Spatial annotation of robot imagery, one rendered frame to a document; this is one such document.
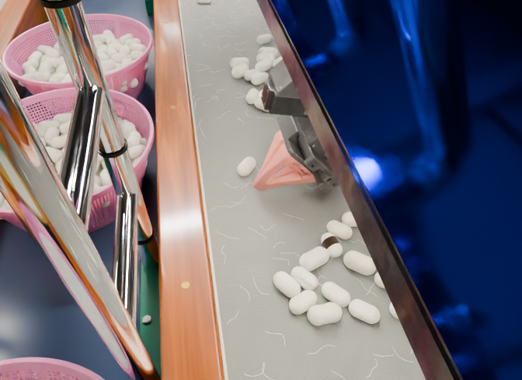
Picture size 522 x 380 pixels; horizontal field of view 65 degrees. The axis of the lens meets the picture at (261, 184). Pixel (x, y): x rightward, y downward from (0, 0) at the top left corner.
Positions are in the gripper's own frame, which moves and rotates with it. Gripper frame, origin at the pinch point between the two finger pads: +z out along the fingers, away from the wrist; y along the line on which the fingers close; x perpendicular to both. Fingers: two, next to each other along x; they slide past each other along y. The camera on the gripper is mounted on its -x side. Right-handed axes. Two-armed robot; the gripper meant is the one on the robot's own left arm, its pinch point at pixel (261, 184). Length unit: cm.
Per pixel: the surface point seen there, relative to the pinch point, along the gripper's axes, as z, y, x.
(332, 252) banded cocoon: -4.2, 11.4, 4.5
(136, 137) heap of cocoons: 13.6, -14.8, -9.4
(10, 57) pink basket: 30, -40, -26
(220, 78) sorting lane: 2.7, -29.3, 0.2
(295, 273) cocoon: -0.7, 13.4, 1.1
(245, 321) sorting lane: 5.0, 16.9, -1.5
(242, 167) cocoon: 1.5, -3.8, -1.0
